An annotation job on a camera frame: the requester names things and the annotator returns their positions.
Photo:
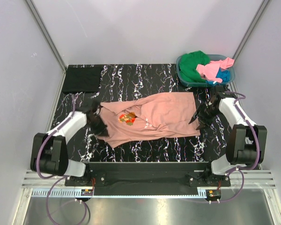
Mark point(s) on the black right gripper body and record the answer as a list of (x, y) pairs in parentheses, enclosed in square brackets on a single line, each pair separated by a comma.
[(207, 113)]

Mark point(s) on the orange connector box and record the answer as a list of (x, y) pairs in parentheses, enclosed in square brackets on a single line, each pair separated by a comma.
[(86, 192), (214, 193)]

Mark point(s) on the bright pink t shirt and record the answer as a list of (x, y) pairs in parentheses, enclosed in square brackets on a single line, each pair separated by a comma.
[(209, 71)]

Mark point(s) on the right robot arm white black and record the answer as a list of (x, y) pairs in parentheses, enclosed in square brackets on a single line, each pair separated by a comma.
[(245, 148)]

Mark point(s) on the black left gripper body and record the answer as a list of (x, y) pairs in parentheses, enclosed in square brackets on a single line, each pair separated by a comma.
[(98, 125)]

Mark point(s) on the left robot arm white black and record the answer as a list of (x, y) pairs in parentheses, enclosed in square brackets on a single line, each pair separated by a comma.
[(49, 155)]

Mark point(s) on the blue plastic laundry basket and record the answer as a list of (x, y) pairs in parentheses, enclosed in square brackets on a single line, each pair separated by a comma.
[(213, 57)]

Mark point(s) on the dusty pink t shirt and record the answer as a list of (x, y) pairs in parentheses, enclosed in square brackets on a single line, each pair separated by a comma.
[(166, 114)]

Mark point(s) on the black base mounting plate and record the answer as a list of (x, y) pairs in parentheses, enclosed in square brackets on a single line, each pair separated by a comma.
[(148, 179)]

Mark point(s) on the left orange connector box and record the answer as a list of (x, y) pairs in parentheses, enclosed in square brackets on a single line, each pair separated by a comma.
[(86, 192)]

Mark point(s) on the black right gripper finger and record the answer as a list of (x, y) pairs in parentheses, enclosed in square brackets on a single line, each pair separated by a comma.
[(195, 115), (203, 125)]

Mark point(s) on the right orange connector box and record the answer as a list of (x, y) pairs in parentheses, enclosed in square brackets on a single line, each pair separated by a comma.
[(214, 193)]

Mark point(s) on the blue t shirt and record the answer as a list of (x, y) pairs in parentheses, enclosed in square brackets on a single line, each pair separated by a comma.
[(222, 74)]

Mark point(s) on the folded black t shirt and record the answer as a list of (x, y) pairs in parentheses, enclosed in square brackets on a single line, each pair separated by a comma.
[(82, 79)]

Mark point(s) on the green t shirt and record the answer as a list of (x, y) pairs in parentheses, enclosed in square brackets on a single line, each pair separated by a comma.
[(189, 63)]

